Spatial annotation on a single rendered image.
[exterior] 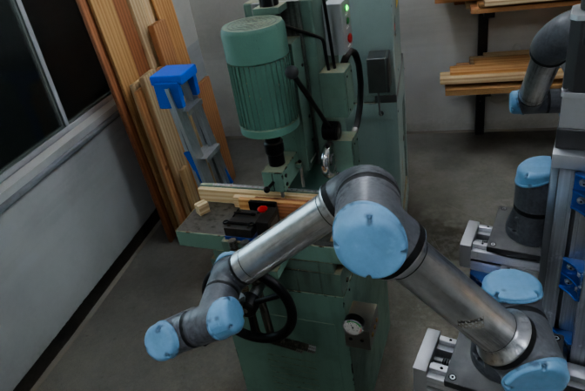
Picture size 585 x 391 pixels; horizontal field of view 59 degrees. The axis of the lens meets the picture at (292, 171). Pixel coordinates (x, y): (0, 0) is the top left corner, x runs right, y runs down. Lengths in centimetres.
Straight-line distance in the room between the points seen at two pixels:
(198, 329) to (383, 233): 44
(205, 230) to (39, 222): 116
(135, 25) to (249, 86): 183
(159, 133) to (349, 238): 223
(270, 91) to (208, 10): 273
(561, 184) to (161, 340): 88
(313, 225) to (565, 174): 55
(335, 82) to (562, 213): 74
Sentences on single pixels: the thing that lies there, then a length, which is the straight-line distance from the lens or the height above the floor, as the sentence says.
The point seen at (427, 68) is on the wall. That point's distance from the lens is 390.
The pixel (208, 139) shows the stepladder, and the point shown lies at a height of 78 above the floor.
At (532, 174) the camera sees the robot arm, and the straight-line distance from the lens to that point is 154.
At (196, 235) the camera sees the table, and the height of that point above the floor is 89.
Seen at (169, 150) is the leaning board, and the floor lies 61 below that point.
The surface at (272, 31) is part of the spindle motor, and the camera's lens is 137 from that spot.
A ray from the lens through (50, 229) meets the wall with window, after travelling 272.
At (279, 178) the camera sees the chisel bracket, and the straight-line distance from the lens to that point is 156.
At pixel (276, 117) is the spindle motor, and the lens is 144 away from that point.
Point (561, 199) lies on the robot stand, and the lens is 125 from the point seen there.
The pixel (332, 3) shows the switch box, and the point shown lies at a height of 148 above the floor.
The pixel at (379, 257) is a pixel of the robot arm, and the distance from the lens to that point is 83.
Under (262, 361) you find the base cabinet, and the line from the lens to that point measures 198.
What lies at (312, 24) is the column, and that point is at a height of 144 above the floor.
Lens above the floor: 182
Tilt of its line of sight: 29 degrees down
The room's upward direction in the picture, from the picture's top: 9 degrees counter-clockwise
